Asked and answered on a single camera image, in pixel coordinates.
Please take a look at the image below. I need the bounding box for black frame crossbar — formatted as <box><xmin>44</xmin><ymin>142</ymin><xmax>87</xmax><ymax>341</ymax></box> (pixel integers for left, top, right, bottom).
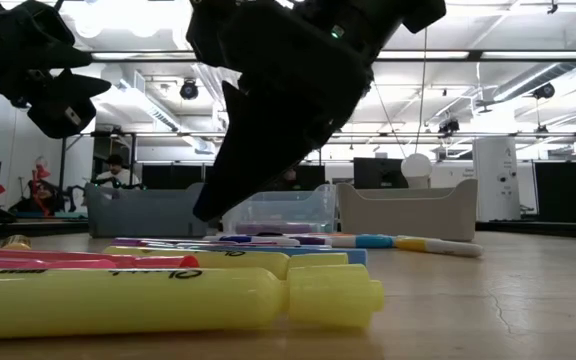
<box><xmin>90</xmin><ymin>49</ymin><xmax>576</xmax><ymax>64</ymax></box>

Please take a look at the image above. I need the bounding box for dark grey bin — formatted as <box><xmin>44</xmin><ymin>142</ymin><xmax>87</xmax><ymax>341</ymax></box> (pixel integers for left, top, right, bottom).
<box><xmin>86</xmin><ymin>182</ymin><xmax>209</xmax><ymax>238</ymax></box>

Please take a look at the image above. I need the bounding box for blue Sharpie highlighter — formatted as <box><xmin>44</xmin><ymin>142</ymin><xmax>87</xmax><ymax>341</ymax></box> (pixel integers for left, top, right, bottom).
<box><xmin>145</xmin><ymin>243</ymin><xmax>369</xmax><ymax>266</ymax></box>

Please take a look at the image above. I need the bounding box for black monitor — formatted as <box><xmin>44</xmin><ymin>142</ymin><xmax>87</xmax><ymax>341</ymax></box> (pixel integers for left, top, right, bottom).
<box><xmin>352</xmin><ymin>157</ymin><xmax>404</xmax><ymax>190</ymax></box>

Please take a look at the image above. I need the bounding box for red stand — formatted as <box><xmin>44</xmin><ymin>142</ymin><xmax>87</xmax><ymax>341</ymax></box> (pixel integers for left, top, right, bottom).
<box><xmin>30</xmin><ymin>157</ymin><xmax>52</xmax><ymax>216</ymax></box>

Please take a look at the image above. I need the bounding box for white marker yellow cap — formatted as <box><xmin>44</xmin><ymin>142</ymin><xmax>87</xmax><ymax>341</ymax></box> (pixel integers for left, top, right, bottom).
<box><xmin>393</xmin><ymin>235</ymin><xmax>484</xmax><ymax>259</ymax></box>

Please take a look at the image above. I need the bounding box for black divider panel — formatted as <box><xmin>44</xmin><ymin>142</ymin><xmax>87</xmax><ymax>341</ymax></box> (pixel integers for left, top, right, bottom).
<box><xmin>533</xmin><ymin>159</ymin><xmax>576</xmax><ymax>224</ymax></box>
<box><xmin>140</xmin><ymin>164</ymin><xmax>327</xmax><ymax>191</ymax></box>

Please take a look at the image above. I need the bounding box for thin hanging cable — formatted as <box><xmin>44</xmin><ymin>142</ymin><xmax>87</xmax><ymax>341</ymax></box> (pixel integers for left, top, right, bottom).
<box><xmin>372</xmin><ymin>82</ymin><xmax>409</xmax><ymax>159</ymax></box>
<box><xmin>420</xmin><ymin>27</ymin><xmax>428</xmax><ymax>156</ymax></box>

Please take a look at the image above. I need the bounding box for pale beige bin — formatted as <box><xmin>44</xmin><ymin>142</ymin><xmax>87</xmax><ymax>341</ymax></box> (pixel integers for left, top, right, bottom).
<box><xmin>336</xmin><ymin>178</ymin><xmax>478</xmax><ymax>243</ymax></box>

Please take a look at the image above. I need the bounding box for person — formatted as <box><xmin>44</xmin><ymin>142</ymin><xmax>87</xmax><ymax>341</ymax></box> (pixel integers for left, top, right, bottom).
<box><xmin>10</xmin><ymin>179</ymin><xmax>64</xmax><ymax>214</ymax></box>
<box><xmin>277</xmin><ymin>168</ymin><xmax>300</xmax><ymax>191</ymax></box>
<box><xmin>92</xmin><ymin>153</ymin><xmax>142</xmax><ymax>190</ymax></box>

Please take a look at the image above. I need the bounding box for white pillar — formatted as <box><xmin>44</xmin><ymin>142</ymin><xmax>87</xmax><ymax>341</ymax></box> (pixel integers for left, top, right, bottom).
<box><xmin>472</xmin><ymin>137</ymin><xmax>522</xmax><ymax>222</ymax></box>

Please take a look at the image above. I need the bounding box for white marker purple cap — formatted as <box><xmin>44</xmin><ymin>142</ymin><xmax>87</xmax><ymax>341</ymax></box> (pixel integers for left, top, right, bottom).
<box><xmin>292</xmin><ymin>234</ymin><xmax>334</xmax><ymax>247</ymax></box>
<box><xmin>110</xmin><ymin>237</ymin><xmax>204</xmax><ymax>247</ymax></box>

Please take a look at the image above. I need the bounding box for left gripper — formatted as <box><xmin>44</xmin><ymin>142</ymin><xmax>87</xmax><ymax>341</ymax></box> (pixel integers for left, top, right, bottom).
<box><xmin>0</xmin><ymin>0</ymin><xmax>112</xmax><ymax>140</ymax></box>

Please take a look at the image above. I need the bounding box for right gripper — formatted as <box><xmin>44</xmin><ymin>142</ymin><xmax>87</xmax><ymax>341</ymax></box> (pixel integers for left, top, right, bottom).
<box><xmin>192</xmin><ymin>0</ymin><xmax>374</xmax><ymax>223</ymax></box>

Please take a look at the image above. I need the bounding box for black ceiling spotlight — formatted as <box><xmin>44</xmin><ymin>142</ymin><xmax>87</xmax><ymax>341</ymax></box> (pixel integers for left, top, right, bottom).
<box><xmin>532</xmin><ymin>82</ymin><xmax>557</xmax><ymax>100</ymax></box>
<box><xmin>179</xmin><ymin>78</ymin><xmax>200</xmax><ymax>101</ymax></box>
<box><xmin>437</xmin><ymin>117</ymin><xmax>462</xmax><ymax>137</ymax></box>

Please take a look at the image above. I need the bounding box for clear plastic bin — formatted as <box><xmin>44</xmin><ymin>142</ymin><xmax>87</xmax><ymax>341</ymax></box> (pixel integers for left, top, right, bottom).
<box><xmin>220</xmin><ymin>183</ymin><xmax>338</xmax><ymax>235</ymax></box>

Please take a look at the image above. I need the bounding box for white marker dark-blue cap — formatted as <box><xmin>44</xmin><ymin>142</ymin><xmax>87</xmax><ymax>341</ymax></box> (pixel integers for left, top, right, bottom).
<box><xmin>202</xmin><ymin>233</ymin><xmax>302</xmax><ymax>247</ymax></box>

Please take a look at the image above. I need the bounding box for orange-yellow highlighter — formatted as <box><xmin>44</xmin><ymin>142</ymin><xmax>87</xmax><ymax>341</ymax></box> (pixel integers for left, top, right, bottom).
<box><xmin>0</xmin><ymin>234</ymin><xmax>33</xmax><ymax>251</ymax></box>

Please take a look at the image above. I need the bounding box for yellow Sharpie highlighter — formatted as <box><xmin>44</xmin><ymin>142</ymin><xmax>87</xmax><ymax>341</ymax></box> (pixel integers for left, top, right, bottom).
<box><xmin>0</xmin><ymin>263</ymin><xmax>385</xmax><ymax>341</ymax></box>
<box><xmin>102</xmin><ymin>244</ymin><xmax>349</xmax><ymax>281</ymax></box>

